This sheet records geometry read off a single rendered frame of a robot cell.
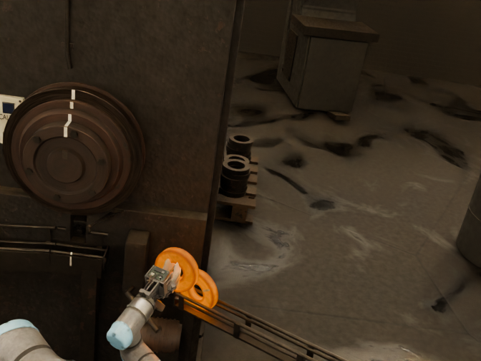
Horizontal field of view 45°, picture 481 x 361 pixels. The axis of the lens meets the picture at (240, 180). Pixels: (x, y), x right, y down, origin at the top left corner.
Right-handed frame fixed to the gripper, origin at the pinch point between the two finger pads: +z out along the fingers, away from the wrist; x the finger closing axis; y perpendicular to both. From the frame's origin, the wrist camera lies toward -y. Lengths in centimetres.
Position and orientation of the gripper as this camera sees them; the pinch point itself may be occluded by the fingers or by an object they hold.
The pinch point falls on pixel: (177, 265)
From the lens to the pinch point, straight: 199.9
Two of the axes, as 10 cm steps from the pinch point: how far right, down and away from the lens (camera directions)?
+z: 4.4, -5.8, 6.9
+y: 0.4, -7.5, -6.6
